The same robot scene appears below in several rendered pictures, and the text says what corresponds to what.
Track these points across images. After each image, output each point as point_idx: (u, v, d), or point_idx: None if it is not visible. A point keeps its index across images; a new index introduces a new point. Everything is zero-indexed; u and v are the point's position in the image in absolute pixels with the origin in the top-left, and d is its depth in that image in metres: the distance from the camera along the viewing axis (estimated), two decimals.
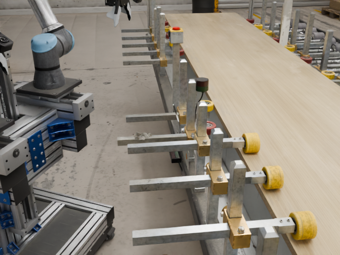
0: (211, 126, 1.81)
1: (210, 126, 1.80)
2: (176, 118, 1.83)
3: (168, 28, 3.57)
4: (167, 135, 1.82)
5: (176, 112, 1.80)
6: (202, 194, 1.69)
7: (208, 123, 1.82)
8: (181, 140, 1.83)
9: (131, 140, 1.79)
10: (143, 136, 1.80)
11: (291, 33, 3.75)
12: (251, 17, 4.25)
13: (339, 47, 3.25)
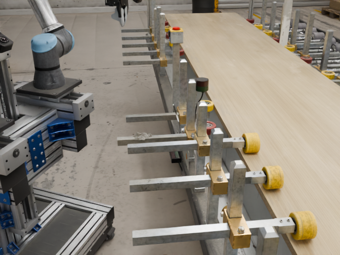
0: (211, 126, 1.81)
1: (210, 126, 1.80)
2: (176, 118, 1.83)
3: (168, 28, 3.57)
4: (167, 135, 1.82)
5: (176, 112, 1.80)
6: (202, 194, 1.69)
7: (208, 123, 1.82)
8: (181, 140, 1.83)
9: (131, 140, 1.79)
10: (143, 136, 1.80)
11: (291, 33, 3.75)
12: (251, 17, 4.25)
13: (339, 47, 3.25)
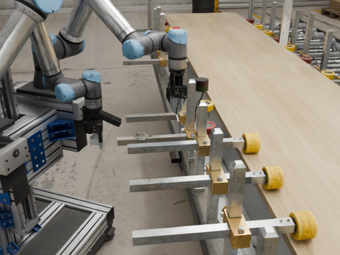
0: (211, 126, 1.81)
1: (210, 126, 1.80)
2: (176, 118, 1.83)
3: (168, 28, 3.57)
4: (167, 135, 1.82)
5: None
6: (202, 194, 1.69)
7: (208, 123, 1.82)
8: (181, 140, 1.83)
9: (131, 140, 1.79)
10: (143, 136, 1.80)
11: (291, 33, 3.75)
12: (251, 17, 4.25)
13: (339, 47, 3.25)
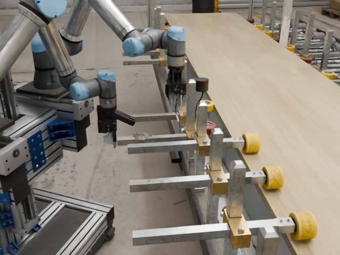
0: (211, 126, 1.81)
1: (210, 126, 1.80)
2: (176, 118, 1.83)
3: (168, 28, 3.57)
4: (167, 135, 1.82)
5: (176, 112, 1.80)
6: (202, 194, 1.69)
7: (208, 123, 1.82)
8: (181, 140, 1.83)
9: (131, 140, 1.79)
10: (143, 136, 1.80)
11: (291, 33, 3.75)
12: (251, 17, 4.25)
13: (339, 47, 3.25)
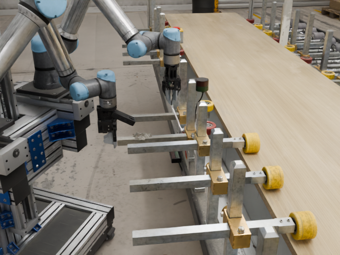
0: (211, 126, 1.81)
1: (210, 126, 1.80)
2: (174, 113, 1.92)
3: None
4: (167, 135, 1.82)
5: (172, 105, 1.94)
6: (202, 194, 1.69)
7: (208, 123, 1.82)
8: (181, 140, 1.83)
9: (131, 140, 1.79)
10: (143, 136, 1.80)
11: (291, 33, 3.75)
12: (251, 17, 4.25)
13: (339, 47, 3.25)
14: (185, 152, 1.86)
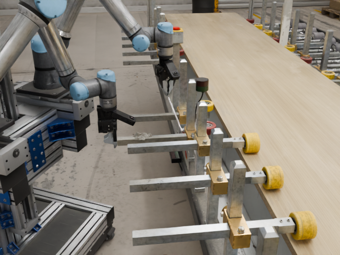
0: (211, 126, 1.81)
1: (210, 126, 1.80)
2: (174, 113, 1.92)
3: None
4: (167, 135, 1.82)
5: (172, 105, 1.94)
6: (202, 194, 1.69)
7: (208, 123, 1.82)
8: (181, 140, 1.83)
9: (131, 140, 1.79)
10: (143, 136, 1.80)
11: (291, 33, 3.75)
12: (251, 17, 4.25)
13: (339, 47, 3.25)
14: (185, 152, 1.86)
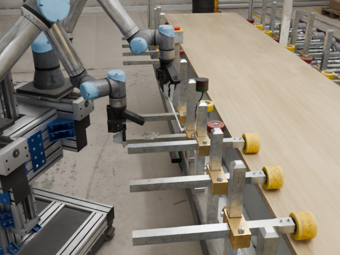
0: (219, 125, 1.82)
1: (218, 126, 1.81)
2: (174, 113, 1.92)
3: None
4: (176, 135, 1.83)
5: (172, 105, 1.94)
6: (202, 194, 1.69)
7: (217, 123, 1.83)
8: None
9: (139, 139, 1.80)
10: (152, 136, 1.80)
11: (291, 33, 3.75)
12: (251, 17, 4.25)
13: (339, 47, 3.25)
14: (185, 152, 1.86)
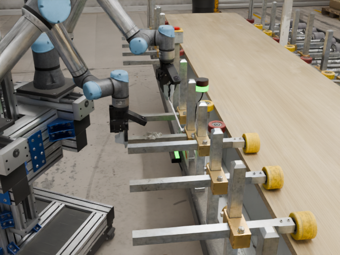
0: (220, 125, 1.82)
1: (219, 126, 1.81)
2: (174, 113, 1.92)
3: None
4: (177, 135, 1.83)
5: (172, 105, 1.94)
6: (202, 194, 1.69)
7: (218, 123, 1.83)
8: None
9: (141, 139, 1.80)
10: (154, 136, 1.80)
11: (291, 33, 3.75)
12: (251, 17, 4.25)
13: (339, 47, 3.25)
14: (185, 152, 1.86)
